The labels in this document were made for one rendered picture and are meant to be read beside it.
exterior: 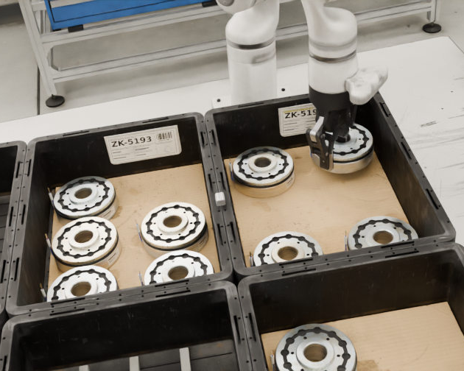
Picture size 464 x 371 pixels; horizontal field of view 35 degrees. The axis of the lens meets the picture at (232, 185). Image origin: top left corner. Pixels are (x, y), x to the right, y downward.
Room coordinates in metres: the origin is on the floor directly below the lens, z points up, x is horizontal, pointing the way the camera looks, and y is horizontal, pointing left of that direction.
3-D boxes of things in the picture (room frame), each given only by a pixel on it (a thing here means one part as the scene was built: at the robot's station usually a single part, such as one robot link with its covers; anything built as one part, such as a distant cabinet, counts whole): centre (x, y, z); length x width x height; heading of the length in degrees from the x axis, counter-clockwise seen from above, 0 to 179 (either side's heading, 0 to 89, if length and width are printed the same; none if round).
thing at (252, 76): (1.24, -0.07, 0.87); 0.09 x 0.09 x 0.17; 1
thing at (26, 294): (0.86, 0.17, 0.87); 0.40 x 0.30 x 0.11; 3
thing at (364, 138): (0.99, -0.19, 0.88); 0.10 x 0.10 x 0.01
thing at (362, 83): (0.95, -0.19, 1.05); 0.11 x 0.09 x 0.06; 51
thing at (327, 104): (0.97, -0.17, 0.98); 0.08 x 0.08 x 0.09
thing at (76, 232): (0.85, 0.24, 0.86); 0.05 x 0.05 x 0.01
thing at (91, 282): (0.74, 0.23, 0.86); 0.05 x 0.05 x 0.01
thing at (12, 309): (0.86, 0.17, 0.92); 0.40 x 0.30 x 0.02; 3
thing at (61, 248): (0.85, 0.24, 0.86); 0.10 x 0.10 x 0.01
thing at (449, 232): (0.87, -0.13, 0.92); 0.40 x 0.30 x 0.02; 3
